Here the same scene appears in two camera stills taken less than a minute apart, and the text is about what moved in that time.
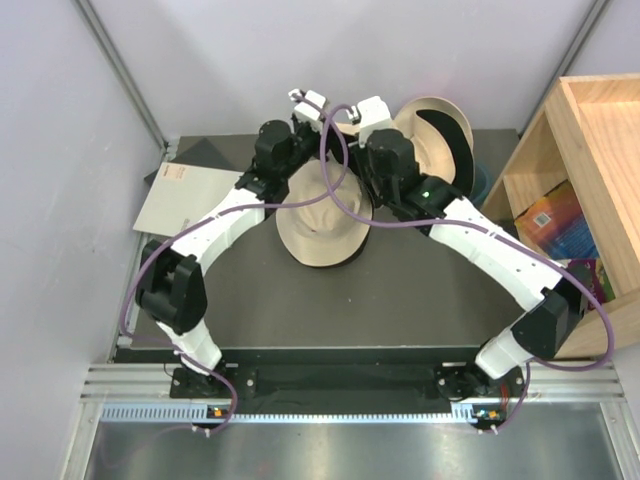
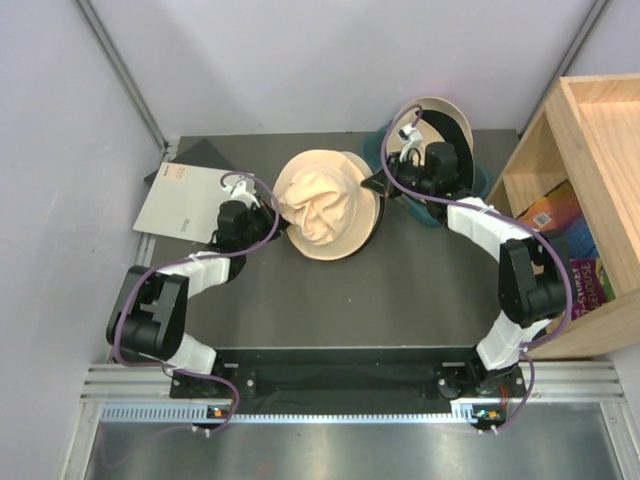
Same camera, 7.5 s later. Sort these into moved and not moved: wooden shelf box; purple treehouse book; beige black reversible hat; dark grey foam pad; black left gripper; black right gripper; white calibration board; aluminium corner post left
Moved: black left gripper; black right gripper; beige black reversible hat
Not moved: dark grey foam pad; white calibration board; aluminium corner post left; purple treehouse book; wooden shelf box
